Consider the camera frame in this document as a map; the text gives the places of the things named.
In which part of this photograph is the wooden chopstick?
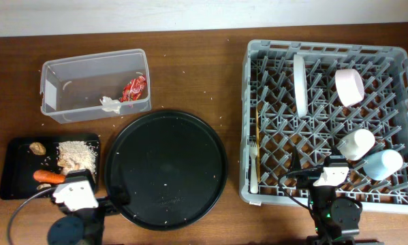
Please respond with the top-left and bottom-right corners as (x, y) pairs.
(255, 106), (261, 184)

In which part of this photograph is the red snack wrapper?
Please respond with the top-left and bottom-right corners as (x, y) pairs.
(119, 76), (147, 102)

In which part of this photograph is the white plastic fork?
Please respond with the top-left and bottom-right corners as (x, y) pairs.
(249, 140), (258, 194)

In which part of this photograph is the white paper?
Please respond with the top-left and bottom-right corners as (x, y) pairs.
(99, 96), (121, 114)

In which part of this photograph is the grey plate with food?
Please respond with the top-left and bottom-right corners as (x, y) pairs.
(293, 54), (308, 118)

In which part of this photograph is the small white cup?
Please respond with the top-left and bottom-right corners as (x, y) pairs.
(339, 129), (375, 161)

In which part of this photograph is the brown cookie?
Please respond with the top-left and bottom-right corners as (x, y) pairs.
(29, 142), (46, 156)

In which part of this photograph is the orange carrot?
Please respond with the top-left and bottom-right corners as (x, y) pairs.
(33, 170), (65, 184)

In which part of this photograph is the light blue plastic cup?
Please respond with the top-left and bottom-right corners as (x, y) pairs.
(363, 150), (403, 181)

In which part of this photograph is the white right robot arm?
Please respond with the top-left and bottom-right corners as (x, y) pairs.
(286, 151), (383, 245)

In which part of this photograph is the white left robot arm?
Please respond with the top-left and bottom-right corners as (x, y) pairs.
(35, 169), (130, 245)

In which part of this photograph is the clear plastic waste bin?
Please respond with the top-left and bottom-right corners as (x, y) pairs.
(40, 49), (152, 124)

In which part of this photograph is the grey plastic dishwasher rack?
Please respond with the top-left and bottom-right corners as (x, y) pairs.
(239, 39), (408, 214)

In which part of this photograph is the round black tray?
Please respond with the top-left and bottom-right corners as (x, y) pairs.
(104, 110), (228, 231)

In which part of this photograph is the pile of rice and scraps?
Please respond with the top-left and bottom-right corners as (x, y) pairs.
(36, 140), (99, 191)

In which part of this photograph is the black rectangular tray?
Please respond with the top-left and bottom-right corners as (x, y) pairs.
(0, 133), (101, 200)

